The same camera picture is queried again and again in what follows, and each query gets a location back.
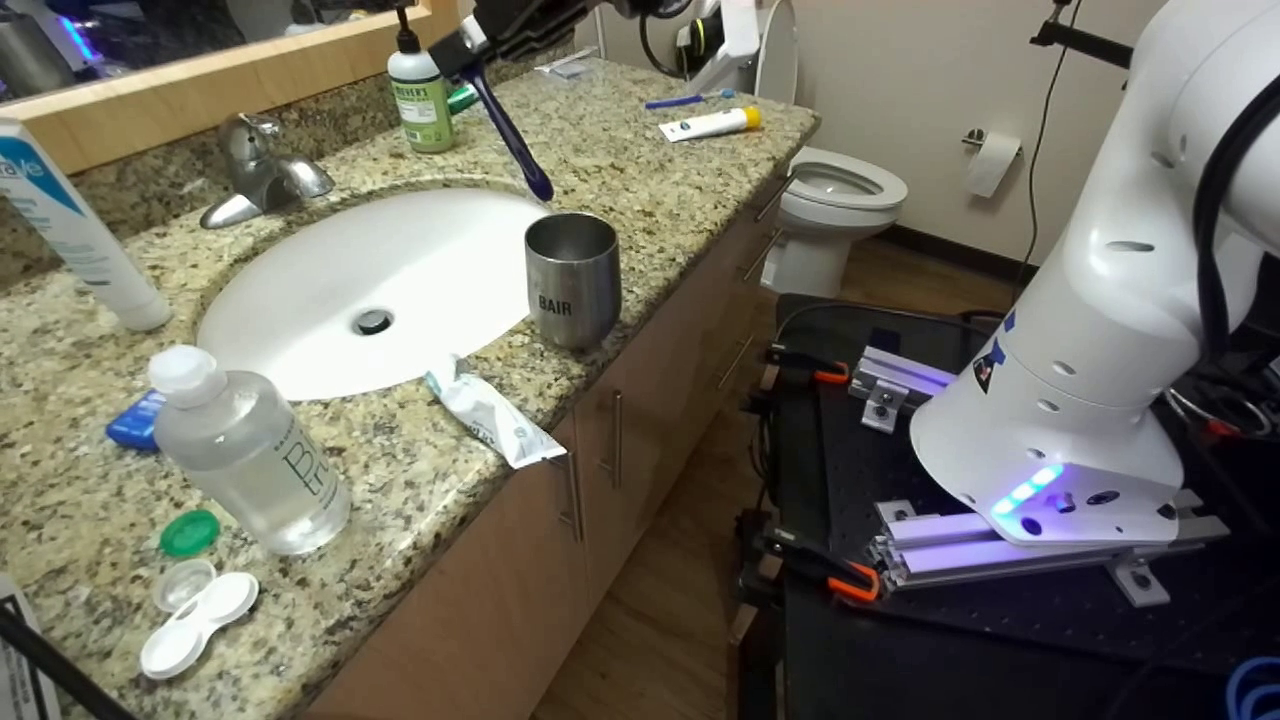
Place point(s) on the white toilet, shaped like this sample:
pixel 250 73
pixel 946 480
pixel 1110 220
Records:
pixel 827 209

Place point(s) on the blue shaving razor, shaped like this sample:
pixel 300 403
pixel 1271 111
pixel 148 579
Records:
pixel 503 120

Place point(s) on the squeezed toothpaste tube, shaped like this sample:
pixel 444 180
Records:
pixel 492 416

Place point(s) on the clear solution bottle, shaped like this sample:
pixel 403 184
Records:
pixel 237 442

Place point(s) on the white bathroom sink basin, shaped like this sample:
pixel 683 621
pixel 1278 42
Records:
pixel 373 293

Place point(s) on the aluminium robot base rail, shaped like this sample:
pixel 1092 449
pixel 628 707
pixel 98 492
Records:
pixel 1041 476

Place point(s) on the metallic cup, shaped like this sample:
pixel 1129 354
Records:
pixel 573 278

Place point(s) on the green soap bottle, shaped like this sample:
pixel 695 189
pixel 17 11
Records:
pixel 419 92

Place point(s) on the toilet paper roll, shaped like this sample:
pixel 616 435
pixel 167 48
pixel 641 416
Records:
pixel 989 163

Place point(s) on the white cream tube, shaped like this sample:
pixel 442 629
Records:
pixel 742 117

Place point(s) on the white tall lotion tube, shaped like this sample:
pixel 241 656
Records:
pixel 67 220

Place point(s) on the blue toothbrush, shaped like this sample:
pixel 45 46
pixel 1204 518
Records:
pixel 673 100

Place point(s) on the wooden mirror frame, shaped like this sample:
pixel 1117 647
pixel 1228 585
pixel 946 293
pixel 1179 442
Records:
pixel 131 114

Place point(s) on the green contact lens cap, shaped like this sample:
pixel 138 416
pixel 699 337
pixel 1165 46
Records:
pixel 189 535

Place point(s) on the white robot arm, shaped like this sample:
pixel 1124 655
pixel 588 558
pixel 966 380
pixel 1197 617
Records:
pixel 1179 213

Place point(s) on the chrome faucet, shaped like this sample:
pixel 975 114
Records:
pixel 263 175

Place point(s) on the white contact lens case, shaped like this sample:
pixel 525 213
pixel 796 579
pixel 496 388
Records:
pixel 196 607

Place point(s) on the wooden vanity cabinet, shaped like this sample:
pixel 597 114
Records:
pixel 484 629

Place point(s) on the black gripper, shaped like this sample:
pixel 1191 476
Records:
pixel 456 52

